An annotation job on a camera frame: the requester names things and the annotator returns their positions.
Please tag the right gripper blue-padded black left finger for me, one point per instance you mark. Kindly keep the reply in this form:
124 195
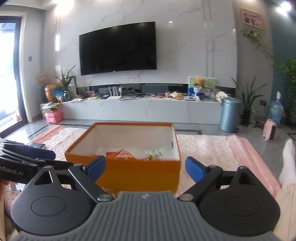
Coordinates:
85 178

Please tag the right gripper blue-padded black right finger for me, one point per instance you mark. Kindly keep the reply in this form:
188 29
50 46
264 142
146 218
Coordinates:
205 178

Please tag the red orange snack bag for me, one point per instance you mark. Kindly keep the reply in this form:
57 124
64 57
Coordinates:
121 154

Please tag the black notebook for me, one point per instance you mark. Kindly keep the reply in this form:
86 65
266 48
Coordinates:
37 145

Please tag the clear plastic snack wrapper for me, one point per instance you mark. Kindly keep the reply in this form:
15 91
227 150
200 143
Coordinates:
154 154

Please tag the pink storage box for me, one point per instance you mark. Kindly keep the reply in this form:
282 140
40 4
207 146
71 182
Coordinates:
53 116

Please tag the orange cardboard box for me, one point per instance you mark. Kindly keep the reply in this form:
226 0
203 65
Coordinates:
140 157

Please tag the grey pedal trash bin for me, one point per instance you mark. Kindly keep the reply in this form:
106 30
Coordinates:
230 114

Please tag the orange round vase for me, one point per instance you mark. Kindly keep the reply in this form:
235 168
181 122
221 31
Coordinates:
49 92

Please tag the white sock foot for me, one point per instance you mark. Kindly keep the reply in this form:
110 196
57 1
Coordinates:
288 173

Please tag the white marble tv cabinet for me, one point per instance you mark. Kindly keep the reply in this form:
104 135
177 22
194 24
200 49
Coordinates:
147 109

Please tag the green potted plant left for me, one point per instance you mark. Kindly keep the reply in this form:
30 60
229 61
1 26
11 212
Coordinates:
66 78

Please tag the white wifi router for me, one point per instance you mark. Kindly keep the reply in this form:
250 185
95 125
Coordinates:
114 93

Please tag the potted plant right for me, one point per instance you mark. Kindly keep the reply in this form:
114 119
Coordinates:
248 96

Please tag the brown teddy bear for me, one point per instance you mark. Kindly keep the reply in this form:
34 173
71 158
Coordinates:
199 82

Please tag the blue water jug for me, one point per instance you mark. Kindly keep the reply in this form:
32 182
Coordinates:
276 110

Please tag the black curved television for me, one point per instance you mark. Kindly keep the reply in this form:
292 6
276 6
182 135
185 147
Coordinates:
129 47

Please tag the framed wall picture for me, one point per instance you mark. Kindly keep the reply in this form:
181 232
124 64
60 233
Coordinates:
252 19

